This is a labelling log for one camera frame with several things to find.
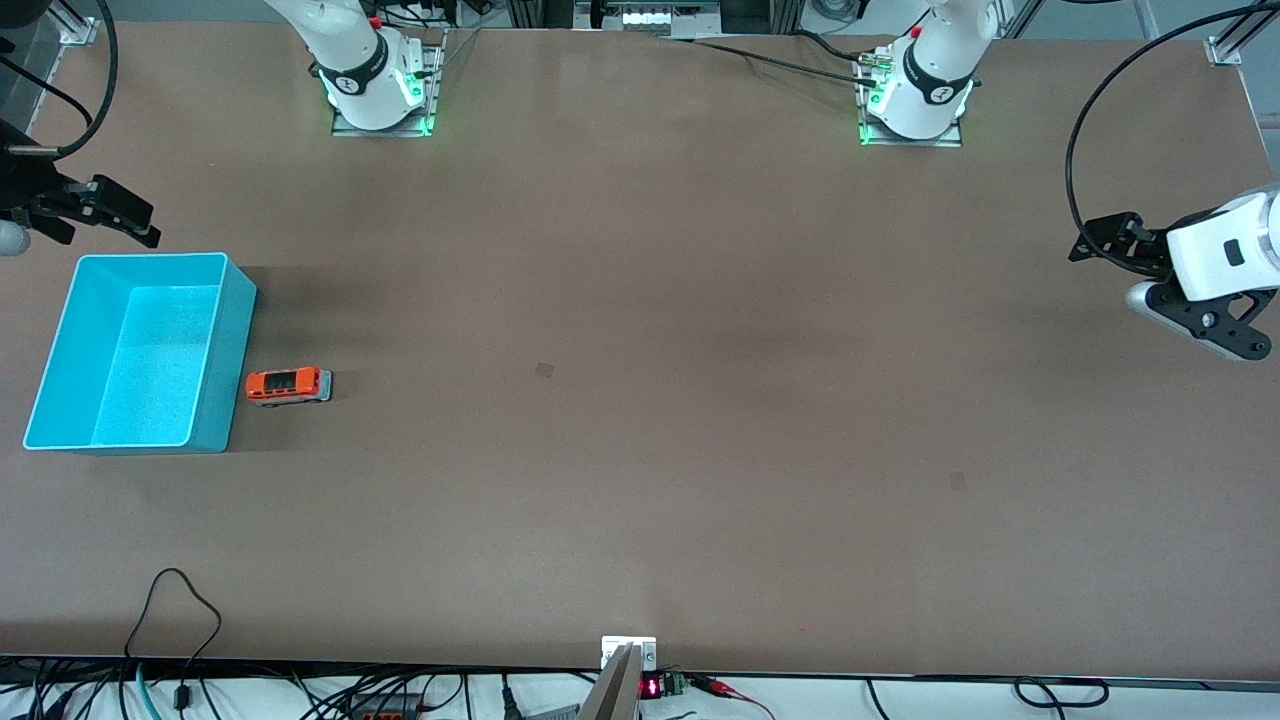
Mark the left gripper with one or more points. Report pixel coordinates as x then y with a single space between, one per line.
1147 247

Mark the orange toy bus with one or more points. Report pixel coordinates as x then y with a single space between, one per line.
285 385

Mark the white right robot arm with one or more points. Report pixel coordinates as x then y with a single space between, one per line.
350 50

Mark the blue plastic box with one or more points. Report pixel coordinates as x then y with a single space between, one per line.
140 350

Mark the white power strip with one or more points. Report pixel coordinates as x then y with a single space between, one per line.
655 18

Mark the black and orange power strip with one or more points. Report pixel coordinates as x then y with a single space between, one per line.
385 708

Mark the red clip leads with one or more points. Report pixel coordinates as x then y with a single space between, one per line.
715 686

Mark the red digit display module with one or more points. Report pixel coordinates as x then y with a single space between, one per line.
652 687

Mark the aluminium frame rail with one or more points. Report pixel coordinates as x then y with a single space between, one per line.
75 25
1222 50

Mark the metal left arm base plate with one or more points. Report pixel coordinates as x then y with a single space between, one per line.
915 142

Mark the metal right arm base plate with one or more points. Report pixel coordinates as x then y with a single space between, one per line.
380 131

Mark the white bracket plate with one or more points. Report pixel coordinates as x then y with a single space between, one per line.
646 652

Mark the grey camera mount bar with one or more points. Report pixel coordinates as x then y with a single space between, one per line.
615 690

